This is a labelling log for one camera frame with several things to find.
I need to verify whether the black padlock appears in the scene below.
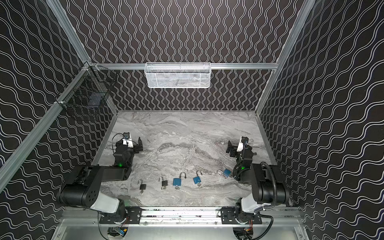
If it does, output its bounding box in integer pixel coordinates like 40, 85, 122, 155
159, 176, 168, 190
138, 180, 147, 196

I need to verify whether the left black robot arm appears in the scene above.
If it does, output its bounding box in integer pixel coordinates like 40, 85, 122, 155
57, 133, 143, 225

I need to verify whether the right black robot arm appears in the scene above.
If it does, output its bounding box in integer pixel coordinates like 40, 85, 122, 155
221, 137, 289, 225

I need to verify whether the right blue padlock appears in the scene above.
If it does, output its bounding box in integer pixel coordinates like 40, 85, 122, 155
217, 169, 233, 179

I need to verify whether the blue padlock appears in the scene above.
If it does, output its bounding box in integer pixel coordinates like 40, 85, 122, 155
173, 172, 187, 190
193, 170, 202, 188
217, 169, 233, 179

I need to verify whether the middle blue padlock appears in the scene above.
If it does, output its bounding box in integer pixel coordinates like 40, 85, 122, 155
193, 170, 202, 188

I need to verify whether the left blue padlock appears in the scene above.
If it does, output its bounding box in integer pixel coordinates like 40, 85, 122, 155
173, 172, 187, 190

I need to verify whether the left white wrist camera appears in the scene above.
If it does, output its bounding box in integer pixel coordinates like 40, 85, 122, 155
123, 132, 134, 149

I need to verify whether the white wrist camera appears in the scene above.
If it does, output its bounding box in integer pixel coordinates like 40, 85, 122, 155
237, 137, 249, 152
123, 132, 134, 149

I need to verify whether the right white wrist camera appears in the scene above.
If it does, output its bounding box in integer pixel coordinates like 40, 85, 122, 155
237, 137, 249, 152

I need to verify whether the black wire mesh basket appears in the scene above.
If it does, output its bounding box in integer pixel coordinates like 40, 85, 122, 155
58, 62, 118, 122

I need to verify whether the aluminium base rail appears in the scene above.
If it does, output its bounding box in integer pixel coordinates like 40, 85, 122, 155
59, 206, 304, 227

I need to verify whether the white wire mesh basket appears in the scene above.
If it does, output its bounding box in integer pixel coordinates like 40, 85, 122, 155
144, 62, 212, 89

